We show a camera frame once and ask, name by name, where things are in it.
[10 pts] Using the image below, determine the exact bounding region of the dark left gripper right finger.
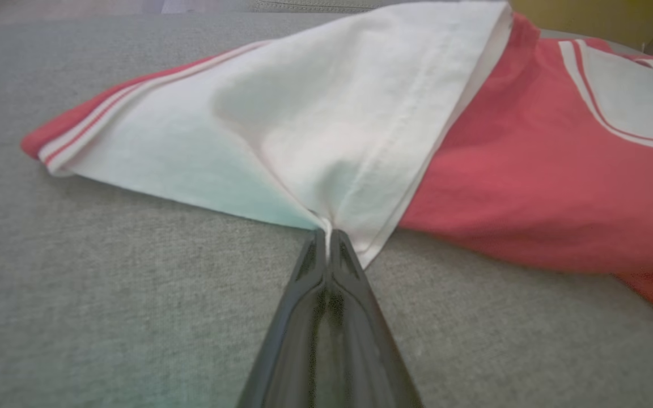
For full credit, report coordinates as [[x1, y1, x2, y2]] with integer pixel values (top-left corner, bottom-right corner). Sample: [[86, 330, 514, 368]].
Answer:
[[326, 229, 423, 408]]

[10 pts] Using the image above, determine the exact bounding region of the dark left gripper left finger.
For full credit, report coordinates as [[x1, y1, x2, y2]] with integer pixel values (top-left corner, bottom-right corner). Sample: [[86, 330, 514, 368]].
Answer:
[[237, 229, 328, 408]]

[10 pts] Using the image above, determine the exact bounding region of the red jersey shirt number 23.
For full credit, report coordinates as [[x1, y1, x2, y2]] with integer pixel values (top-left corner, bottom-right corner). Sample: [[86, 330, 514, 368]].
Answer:
[[20, 0, 653, 328]]

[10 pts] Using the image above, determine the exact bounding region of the yellow sofa back cushion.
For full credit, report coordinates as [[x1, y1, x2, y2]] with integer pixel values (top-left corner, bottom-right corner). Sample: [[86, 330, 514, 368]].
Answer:
[[509, 0, 653, 54]]

